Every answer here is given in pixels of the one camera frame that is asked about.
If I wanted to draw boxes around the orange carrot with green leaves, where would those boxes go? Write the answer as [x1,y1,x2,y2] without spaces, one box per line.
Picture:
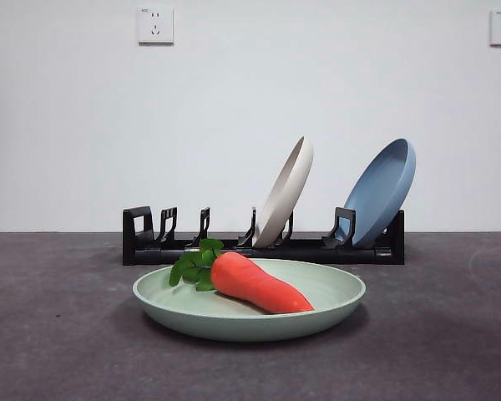
[169,238,316,314]

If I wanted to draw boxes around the green round plate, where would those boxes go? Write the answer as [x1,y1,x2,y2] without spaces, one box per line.
[132,258,367,343]

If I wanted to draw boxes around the beige round plate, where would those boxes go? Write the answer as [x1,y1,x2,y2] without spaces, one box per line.
[252,135,315,248]

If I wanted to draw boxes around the black plate rack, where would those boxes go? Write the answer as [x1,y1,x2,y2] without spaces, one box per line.
[122,206,406,266]

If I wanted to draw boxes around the blue round plate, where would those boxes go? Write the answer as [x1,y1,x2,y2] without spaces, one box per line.
[342,138,417,247]

